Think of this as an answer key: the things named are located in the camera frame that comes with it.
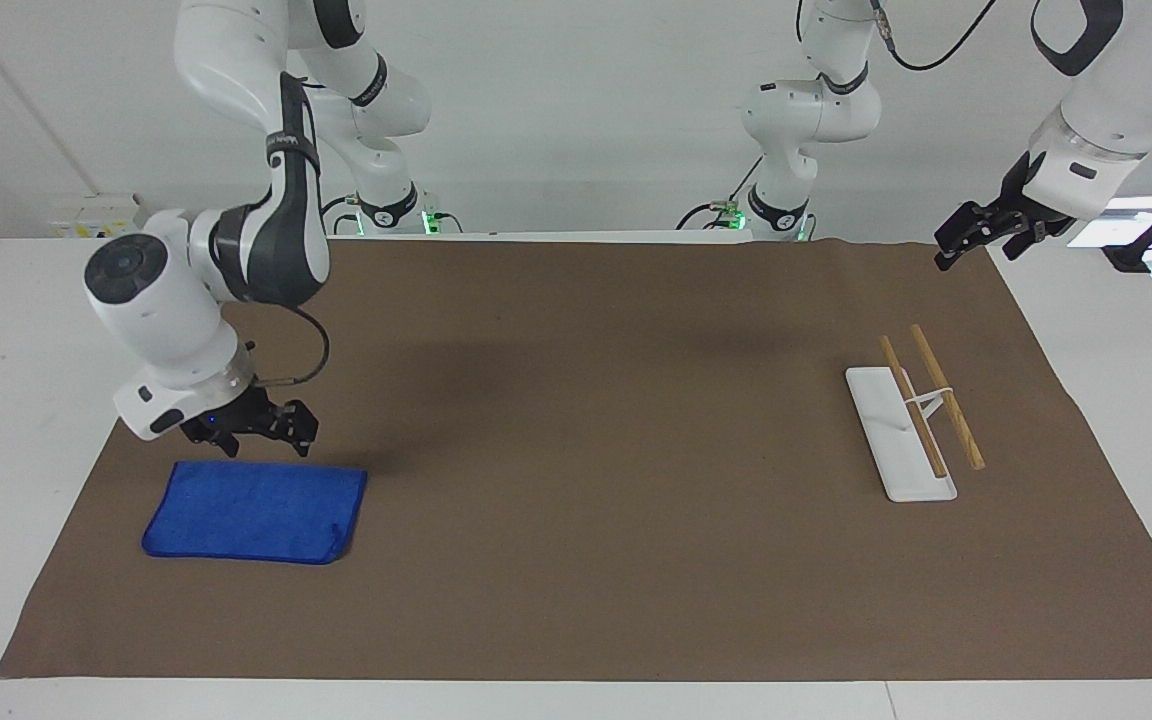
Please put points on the blue folded towel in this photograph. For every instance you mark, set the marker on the blue folded towel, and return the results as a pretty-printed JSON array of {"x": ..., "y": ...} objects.
[{"x": 256, "y": 512}]

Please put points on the white rack with wooden rods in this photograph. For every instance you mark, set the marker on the white rack with wooden rods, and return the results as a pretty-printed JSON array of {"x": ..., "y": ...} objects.
[{"x": 901, "y": 440}]

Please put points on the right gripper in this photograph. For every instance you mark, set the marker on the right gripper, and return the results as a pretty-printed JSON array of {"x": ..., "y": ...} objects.
[{"x": 244, "y": 412}]

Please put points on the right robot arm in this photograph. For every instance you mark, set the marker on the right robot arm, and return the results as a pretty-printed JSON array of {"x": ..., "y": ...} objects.
[{"x": 266, "y": 230}]

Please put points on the white wall socket box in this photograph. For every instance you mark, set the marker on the white wall socket box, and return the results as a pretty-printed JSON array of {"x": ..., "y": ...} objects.
[{"x": 96, "y": 217}]

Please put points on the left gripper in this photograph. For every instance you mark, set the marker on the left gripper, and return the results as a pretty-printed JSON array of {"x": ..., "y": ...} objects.
[{"x": 1028, "y": 205}]

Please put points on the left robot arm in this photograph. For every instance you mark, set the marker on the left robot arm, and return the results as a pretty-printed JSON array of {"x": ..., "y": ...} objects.
[{"x": 806, "y": 110}]

